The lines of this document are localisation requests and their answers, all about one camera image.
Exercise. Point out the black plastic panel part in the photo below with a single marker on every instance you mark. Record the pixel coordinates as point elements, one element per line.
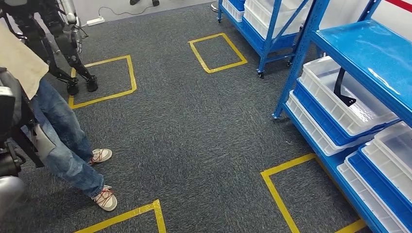
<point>6,119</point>

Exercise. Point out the red barrier belt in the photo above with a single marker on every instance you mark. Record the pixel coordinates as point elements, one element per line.
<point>402,4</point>

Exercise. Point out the black bracket part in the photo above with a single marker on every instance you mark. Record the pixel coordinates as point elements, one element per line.
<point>339,86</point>

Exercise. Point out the blue metal shelf rack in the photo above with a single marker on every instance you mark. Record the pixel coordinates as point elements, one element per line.
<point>267,48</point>
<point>370,54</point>

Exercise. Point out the person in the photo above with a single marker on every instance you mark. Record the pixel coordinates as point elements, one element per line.
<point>214,7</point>
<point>141,2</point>
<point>61,128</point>

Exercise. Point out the black humanoid robot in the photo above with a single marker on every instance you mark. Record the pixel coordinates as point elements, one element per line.
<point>64,35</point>

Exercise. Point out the white power strip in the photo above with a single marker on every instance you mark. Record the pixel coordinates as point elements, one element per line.
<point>95,21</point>

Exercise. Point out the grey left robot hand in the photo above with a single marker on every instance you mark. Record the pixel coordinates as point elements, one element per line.
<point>14,83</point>

